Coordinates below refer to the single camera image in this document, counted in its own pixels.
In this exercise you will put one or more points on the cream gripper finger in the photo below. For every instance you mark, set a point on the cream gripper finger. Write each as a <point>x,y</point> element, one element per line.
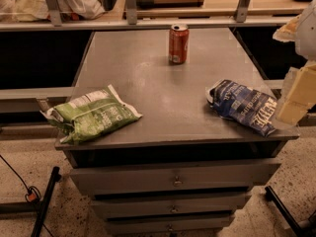
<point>298,95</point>
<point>287,32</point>

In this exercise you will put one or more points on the red coke can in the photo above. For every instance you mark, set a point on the red coke can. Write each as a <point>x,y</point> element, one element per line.
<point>178,43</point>

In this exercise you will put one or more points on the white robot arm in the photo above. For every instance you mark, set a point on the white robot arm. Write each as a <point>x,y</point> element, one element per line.
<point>305,40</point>

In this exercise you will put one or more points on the blue kettle chip bag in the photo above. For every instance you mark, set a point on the blue kettle chip bag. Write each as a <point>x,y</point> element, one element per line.
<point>249,107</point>

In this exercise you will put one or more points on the green jalapeno chip bag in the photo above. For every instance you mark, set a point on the green jalapeno chip bag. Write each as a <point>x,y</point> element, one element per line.
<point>91,115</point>

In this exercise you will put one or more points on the grey metal railing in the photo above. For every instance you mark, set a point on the grey metal railing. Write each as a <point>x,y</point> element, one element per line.
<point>213,13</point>

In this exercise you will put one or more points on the black stand right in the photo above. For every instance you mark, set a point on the black stand right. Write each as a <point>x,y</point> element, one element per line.
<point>305,228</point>

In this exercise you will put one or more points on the black stand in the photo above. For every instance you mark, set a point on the black stand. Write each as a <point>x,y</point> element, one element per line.
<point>34,202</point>
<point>305,228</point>

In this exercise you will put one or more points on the top grey drawer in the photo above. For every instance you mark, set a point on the top grey drawer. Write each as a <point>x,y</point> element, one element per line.
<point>145,178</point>

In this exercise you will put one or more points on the grey drawer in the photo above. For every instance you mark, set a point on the grey drawer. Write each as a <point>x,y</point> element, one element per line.
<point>145,178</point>
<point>169,224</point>
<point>169,205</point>

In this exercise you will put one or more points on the grey drawer cabinet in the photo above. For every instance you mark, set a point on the grey drawer cabinet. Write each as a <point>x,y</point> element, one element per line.
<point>177,124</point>

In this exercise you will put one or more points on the bottom grey drawer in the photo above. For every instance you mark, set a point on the bottom grey drawer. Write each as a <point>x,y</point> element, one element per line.
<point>169,224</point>

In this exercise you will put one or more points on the middle grey drawer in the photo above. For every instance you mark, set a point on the middle grey drawer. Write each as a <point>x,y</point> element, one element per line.
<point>169,205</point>

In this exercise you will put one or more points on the white cloth in background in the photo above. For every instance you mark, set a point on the white cloth in background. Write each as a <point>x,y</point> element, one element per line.
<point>49,10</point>

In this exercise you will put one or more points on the black stand left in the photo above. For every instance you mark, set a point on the black stand left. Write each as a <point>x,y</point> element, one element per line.
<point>34,202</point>

